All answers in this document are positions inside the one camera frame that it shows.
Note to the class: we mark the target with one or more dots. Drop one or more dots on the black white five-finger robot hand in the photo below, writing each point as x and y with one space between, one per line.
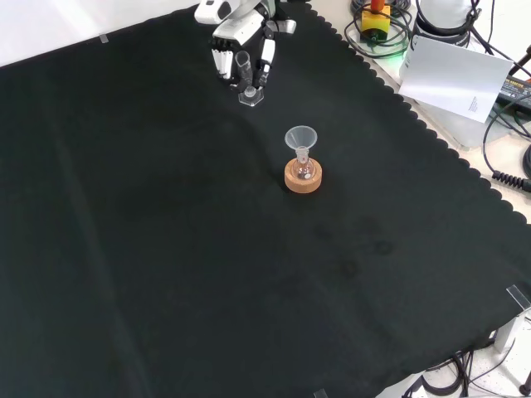
236 29

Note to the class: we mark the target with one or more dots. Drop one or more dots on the clear glass graduated cylinder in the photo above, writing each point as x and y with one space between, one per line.
250 94

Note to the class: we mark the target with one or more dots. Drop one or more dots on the clear glass round-bottom flask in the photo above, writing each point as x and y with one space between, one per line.
303 169

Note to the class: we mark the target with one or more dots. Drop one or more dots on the clear plastic funnel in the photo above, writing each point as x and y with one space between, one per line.
300 139

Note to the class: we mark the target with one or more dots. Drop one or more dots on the grey tape piece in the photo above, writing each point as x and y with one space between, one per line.
320 393
104 39

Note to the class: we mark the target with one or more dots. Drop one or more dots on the yellow stop button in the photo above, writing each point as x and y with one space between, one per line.
375 22

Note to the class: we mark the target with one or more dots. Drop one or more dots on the black bench cloth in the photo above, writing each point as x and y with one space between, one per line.
166 228

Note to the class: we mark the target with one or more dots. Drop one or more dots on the pale board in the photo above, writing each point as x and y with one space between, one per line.
452 76

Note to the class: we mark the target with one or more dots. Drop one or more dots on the black power adapter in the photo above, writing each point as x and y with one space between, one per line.
516 91

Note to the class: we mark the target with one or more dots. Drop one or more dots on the clear tape piece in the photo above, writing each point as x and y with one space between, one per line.
518 296

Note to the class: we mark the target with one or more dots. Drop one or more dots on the white metal bracket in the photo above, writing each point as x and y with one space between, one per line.
512 331

